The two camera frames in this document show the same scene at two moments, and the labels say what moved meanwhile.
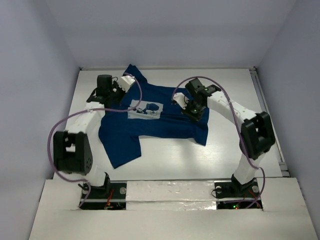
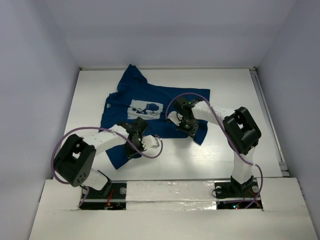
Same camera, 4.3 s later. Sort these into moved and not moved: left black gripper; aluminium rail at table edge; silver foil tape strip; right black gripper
Moved: right black gripper; left black gripper
Not moved: silver foil tape strip; aluminium rail at table edge
